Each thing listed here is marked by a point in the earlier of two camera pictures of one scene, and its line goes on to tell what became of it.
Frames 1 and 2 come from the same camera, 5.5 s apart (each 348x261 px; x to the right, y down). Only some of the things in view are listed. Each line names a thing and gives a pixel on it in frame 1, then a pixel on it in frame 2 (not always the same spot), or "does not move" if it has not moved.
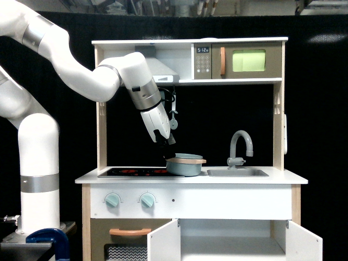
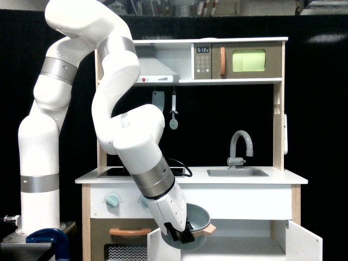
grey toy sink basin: (238, 173) does not move
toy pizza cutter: (173, 123) does not move
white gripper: (157, 118) -> (170, 212)
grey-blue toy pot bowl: (185, 165) -> (200, 221)
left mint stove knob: (112, 200) does not move
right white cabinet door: (302, 244) does not move
